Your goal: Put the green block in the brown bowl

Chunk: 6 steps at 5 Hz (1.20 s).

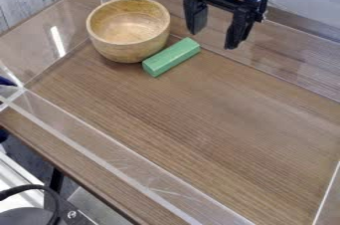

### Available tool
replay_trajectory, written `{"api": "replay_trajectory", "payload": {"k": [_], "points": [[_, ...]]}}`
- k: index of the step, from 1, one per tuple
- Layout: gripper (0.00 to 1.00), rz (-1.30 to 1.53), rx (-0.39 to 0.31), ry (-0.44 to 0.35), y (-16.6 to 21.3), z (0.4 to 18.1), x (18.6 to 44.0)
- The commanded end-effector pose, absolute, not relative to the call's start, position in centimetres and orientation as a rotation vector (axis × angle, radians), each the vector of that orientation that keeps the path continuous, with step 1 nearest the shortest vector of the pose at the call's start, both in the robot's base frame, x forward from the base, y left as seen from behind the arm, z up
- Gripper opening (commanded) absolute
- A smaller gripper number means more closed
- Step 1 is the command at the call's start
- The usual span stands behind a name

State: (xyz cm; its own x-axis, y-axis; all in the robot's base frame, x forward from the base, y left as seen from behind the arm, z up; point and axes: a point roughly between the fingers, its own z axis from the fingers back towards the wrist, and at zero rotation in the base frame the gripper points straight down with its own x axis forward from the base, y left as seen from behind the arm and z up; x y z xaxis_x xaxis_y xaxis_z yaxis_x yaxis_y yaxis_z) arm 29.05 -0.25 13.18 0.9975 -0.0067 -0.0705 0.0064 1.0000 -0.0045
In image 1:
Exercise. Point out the clear acrylic tray wall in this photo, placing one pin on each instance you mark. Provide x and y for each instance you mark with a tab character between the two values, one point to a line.
225	142

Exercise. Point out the green rectangular block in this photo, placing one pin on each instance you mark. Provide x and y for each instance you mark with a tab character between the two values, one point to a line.
169	57

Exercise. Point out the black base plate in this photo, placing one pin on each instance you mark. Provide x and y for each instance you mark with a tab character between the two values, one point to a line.
71	215

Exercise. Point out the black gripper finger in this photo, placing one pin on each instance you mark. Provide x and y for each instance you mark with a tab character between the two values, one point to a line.
239	28
195	14

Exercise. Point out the black table leg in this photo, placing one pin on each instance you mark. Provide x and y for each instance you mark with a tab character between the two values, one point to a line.
56	180

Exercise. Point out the brown wooden bowl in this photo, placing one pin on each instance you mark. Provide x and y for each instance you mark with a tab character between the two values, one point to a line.
129	29

